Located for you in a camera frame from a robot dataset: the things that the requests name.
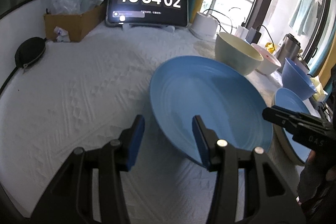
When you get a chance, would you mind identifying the cream plate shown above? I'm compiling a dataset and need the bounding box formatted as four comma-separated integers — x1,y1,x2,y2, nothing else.
272,88,310,166

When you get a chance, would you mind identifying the person right hand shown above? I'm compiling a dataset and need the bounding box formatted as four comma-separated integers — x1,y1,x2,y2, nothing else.
297,150,335,223

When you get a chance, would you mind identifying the pale green bowl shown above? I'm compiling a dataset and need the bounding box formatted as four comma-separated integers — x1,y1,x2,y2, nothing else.
215,32,264,76

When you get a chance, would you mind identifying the tablet showing clock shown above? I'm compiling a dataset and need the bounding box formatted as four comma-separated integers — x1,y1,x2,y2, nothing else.
105,0,189,27

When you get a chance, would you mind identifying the steel tumbler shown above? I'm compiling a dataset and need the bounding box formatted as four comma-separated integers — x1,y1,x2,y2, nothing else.
275,34,301,73

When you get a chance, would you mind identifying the deep blue plate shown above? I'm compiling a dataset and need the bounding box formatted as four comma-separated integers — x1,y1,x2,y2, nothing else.
274,88,314,163

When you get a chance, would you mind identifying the black zip pouch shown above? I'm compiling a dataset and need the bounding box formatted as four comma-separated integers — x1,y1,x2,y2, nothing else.
14,37,47,69

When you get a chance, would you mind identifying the white tablecloth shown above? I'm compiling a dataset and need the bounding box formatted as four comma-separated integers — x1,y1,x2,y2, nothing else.
0,21,324,224

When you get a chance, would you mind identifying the hanging light blue towel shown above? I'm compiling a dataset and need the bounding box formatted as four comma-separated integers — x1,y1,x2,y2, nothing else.
289,0,319,36

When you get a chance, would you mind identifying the white charger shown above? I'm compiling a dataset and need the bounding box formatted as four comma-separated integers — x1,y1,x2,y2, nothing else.
235,22,248,40

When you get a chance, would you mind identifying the black charger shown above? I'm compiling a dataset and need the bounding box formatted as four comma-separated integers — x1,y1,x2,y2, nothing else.
245,28,261,44

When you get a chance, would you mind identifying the white lamp base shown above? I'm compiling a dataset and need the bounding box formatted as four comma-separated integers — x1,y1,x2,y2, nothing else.
189,12,219,41

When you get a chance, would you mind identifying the cardboard box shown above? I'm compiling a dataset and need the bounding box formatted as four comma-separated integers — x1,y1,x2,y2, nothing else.
44,3,106,42

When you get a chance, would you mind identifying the large blue bowl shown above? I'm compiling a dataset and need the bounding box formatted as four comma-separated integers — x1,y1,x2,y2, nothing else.
281,57,317,101

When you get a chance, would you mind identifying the pink strawberry bowl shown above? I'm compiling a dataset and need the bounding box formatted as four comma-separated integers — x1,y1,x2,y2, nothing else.
251,43,281,75

